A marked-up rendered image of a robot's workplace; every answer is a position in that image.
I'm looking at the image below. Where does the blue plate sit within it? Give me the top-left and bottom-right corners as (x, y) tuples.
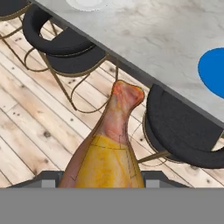
(197, 47), (224, 100)

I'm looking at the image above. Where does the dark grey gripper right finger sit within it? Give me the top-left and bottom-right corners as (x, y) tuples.
(141, 171), (190, 189)

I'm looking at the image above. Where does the black bar stool gold frame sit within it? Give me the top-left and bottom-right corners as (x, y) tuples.
(0, 0), (32, 40)
(22, 3), (120, 114)
(136, 83), (224, 170)

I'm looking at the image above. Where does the white plate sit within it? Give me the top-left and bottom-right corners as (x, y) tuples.
(66, 0), (109, 12)

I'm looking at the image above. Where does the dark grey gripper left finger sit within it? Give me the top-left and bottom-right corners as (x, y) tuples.
(8, 171), (65, 189)

